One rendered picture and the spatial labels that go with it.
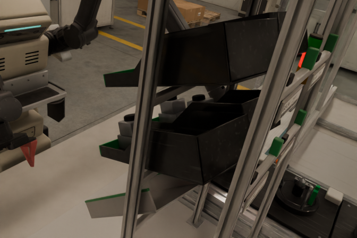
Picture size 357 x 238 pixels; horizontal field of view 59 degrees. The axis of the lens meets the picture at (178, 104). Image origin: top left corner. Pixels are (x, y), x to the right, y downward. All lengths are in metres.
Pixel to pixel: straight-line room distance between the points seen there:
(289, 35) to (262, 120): 0.10
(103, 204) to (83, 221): 0.26
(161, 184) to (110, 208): 0.13
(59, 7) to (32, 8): 3.81
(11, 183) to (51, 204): 0.16
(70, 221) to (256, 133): 0.72
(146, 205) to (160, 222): 0.41
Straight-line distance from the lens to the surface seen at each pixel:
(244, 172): 0.41
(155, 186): 0.78
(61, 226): 0.98
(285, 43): 0.34
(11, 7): 1.10
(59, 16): 4.97
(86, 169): 1.14
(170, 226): 0.99
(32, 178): 1.13
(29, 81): 1.22
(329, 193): 1.12
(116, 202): 0.68
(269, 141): 1.39
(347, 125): 1.96
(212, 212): 1.01
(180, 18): 0.96
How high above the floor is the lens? 1.61
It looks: 28 degrees down
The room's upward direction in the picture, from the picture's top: 11 degrees clockwise
